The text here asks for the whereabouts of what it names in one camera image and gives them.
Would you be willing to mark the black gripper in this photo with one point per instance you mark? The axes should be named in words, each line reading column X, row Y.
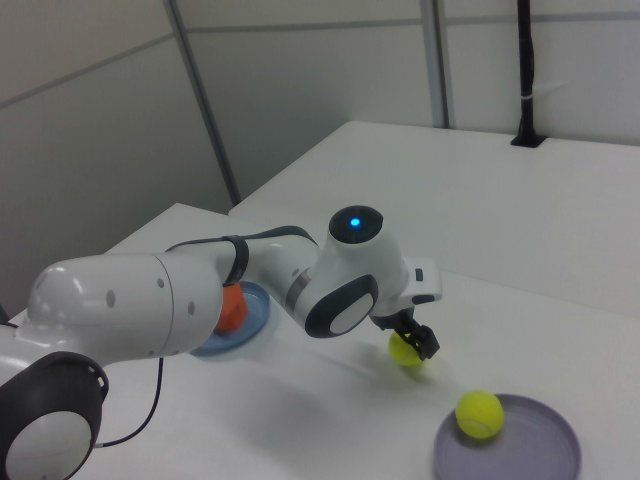
column 400, row 321

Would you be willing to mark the yellow tennis ball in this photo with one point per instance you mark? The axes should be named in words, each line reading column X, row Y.
column 400, row 354
column 480, row 415

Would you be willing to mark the orange cube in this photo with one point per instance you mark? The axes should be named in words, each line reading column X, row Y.
column 234, row 312

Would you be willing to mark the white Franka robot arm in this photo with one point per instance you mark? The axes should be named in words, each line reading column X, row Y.
column 125, row 310

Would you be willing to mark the purple plate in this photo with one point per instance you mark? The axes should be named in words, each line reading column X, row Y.
column 530, row 445

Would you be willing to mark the blue plate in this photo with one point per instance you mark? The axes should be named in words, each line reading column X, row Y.
column 257, row 310

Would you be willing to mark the black pole with clamp base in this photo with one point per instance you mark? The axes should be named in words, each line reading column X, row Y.
column 525, row 75

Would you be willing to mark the grey partition post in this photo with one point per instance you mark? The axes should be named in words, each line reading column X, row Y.
column 205, row 100

